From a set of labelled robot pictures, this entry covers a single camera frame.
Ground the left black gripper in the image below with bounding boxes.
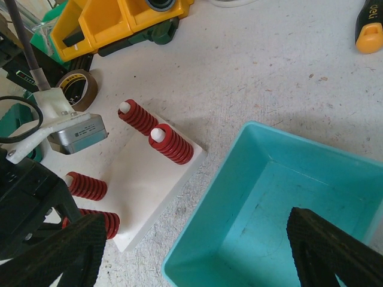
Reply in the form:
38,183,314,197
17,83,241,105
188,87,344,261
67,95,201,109
1,149,81,260

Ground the black green device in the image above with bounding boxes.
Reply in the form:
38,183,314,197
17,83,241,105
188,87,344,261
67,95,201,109
1,32,68,93

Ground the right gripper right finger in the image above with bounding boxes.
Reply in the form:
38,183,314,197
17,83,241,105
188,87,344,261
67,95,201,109
287,207,382,286

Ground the yellow plastic bin row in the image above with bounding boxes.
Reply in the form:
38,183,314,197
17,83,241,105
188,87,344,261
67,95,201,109
50,1,194,62

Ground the black aluminium extrusion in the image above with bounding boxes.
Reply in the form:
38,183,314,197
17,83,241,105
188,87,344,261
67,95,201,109
68,54,93,72

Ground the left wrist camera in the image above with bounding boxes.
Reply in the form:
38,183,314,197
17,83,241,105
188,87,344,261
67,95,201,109
1,88,108,164

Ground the white four-peg base plate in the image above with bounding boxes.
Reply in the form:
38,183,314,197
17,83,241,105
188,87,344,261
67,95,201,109
42,105,207,252

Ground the black pipe fitting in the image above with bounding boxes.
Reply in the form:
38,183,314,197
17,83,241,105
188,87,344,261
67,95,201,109
146,0,176,12

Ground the teal plastic parts tray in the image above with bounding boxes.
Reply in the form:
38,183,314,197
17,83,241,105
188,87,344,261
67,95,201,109
162,121,382,286

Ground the green plastic bin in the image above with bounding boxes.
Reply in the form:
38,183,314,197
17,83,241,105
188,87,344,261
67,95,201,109
31,1,69,68

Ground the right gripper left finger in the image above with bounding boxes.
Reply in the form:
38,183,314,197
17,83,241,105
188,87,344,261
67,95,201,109
1,214,107,286

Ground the black yellow screwdriver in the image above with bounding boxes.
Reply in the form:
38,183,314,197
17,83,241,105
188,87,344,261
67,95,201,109
355,0,383,54

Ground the brown tape roll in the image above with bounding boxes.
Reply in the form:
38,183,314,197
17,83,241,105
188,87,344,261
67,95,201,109
56,69,98,112

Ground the green flat case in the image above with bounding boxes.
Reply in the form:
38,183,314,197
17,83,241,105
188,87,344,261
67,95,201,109
1,103,44,144

